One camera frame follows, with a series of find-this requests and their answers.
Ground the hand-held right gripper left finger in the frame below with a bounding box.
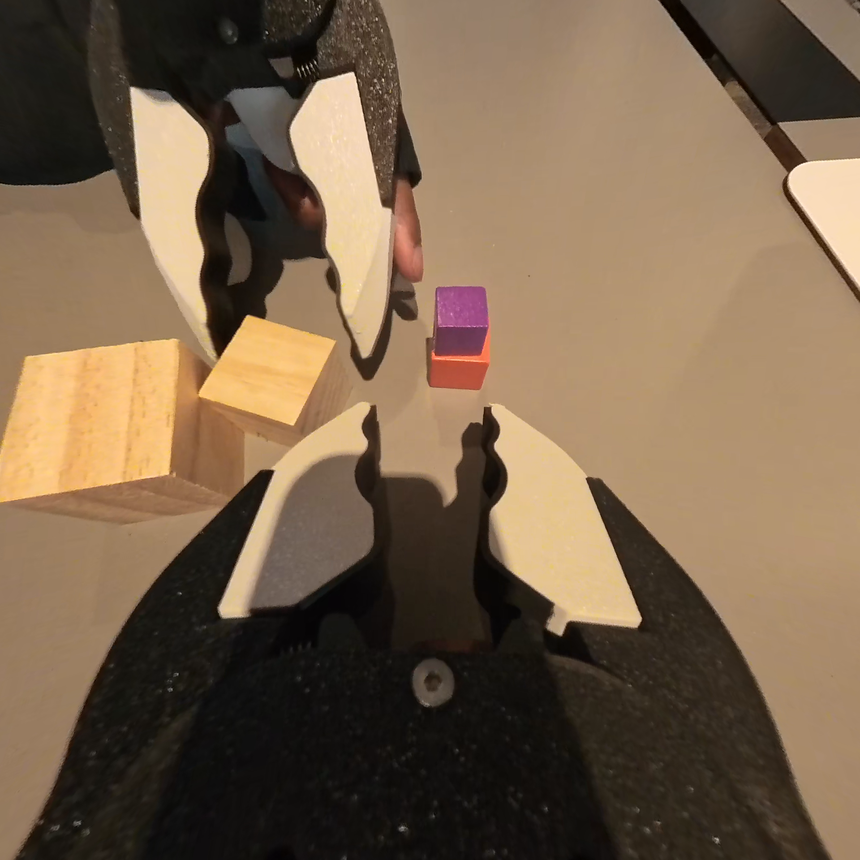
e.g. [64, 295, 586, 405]
[218, 402, 387, 619]

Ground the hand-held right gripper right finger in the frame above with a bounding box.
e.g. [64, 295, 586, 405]
[473, 402, 642, 637]

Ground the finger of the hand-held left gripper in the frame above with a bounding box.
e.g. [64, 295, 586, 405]
[129, 86, 237, 360]
[288, 70, 399, 361]

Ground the medium natural wooden cube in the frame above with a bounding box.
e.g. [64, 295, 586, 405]
[198, 314, 354, 448]

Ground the small purple wooden cube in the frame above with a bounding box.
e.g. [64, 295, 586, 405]
[433, 285, 490, 356]

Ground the small orange wooden cube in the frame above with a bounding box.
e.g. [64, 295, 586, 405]
[426, 331, 492, 391]

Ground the large natural wooden cube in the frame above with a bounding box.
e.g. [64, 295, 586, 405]
[0, 339, 244, 525]

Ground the person's left hand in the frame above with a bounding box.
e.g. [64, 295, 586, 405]
[267, 163, 426, 284]

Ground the white rounded board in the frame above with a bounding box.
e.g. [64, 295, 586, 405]
[784, 159, 860, 301]

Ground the black furniture panel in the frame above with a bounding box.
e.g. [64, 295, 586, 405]
[662, 0, 860, 129]

